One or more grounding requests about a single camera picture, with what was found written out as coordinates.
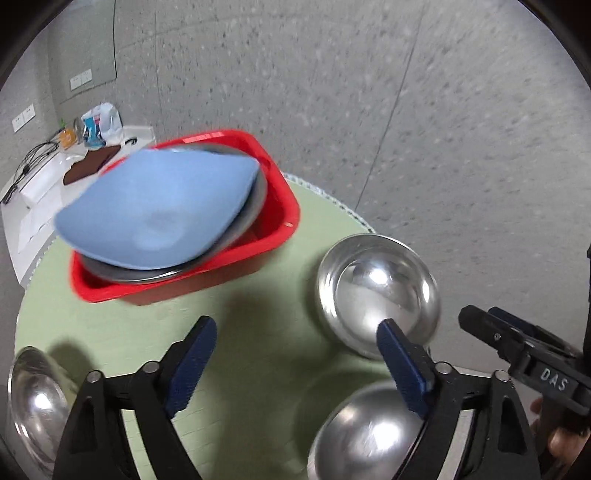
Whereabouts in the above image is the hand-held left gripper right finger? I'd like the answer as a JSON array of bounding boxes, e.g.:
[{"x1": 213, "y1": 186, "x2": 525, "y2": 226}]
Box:
[{"x1": 376, "y1": 318, "x2": 541, "y2": 480}]

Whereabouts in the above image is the steel plate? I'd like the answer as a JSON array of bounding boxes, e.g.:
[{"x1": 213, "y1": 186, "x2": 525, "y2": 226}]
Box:
[{"x1": 81, "y1": 144, "x2": 269, "y2": 284}]

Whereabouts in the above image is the person's right hand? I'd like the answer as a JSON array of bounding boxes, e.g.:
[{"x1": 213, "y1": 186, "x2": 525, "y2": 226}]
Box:
[{"x1": 530, "y1": 398, "x2": 591, "y2": 463}]

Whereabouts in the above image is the red plastic basin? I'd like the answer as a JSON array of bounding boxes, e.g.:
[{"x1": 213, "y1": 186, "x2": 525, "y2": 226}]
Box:
[{"x1": 70, "y1": 130, "x2": 302, "y2": 305}]

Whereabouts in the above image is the black cable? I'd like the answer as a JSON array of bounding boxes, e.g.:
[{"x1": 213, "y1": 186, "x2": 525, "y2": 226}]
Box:
[{"x1": 1, "y1": 141, "x2": 61, "y2": 204}]

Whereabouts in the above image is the blue plate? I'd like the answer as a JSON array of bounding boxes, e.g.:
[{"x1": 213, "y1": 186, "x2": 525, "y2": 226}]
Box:
[{"x1": 54, "y1": 148, "x2": 259, "y2": 271}]

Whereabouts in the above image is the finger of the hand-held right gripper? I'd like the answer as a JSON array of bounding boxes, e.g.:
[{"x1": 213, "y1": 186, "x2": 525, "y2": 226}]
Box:
[
  {"x1": 458, "y1": 305, "x2": 536, "y2": 365},
  {"x1": 488, "y1": 306, "x2": 583, "y2": 358}
]

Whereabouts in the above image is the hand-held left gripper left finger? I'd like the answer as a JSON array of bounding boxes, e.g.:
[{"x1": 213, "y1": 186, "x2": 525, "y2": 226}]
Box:
[{"x1": 52, "y1": 315, "x2": 218, "y2": 480}]

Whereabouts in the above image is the brown cloth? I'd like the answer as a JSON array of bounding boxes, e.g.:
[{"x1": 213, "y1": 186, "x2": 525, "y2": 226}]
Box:
[{"x1": 62, "y1": 145, "x2": 122, "y2": 186}]

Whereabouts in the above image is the white side table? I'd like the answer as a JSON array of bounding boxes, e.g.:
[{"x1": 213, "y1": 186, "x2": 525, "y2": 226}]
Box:
[{"x1": 0, "y1": 124, "x2": 155, "y2": 287}]

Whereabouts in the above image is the white plastic bag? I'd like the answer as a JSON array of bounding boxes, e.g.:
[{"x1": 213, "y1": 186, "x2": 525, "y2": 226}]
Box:
[{"x1": 81, "y1": 102, "x2": 124, "y2": 148}]

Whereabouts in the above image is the steel bowl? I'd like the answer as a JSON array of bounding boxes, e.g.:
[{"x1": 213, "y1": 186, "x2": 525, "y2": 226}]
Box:
[
  {"x1": 4, "y1": 346, "x2": 79, "y2": 478},
  {"x1": 307, "y1": 383, "x2": 435, "y2": 480},
  {"x1": 316, "y1": 234, "x2": 441, "y2": 361}
]

